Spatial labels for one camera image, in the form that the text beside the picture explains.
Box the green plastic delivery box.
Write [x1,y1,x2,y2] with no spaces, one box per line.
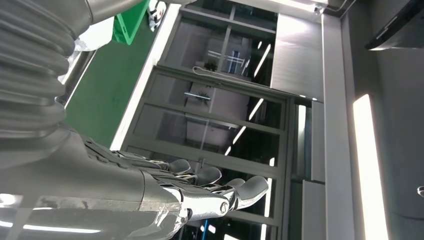
[111,0,151,46]

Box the grey framed glass partition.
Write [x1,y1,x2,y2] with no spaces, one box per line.
[120,2,320,240]

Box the long ceiling light strip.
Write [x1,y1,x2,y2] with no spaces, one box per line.
[352,94,390,240]

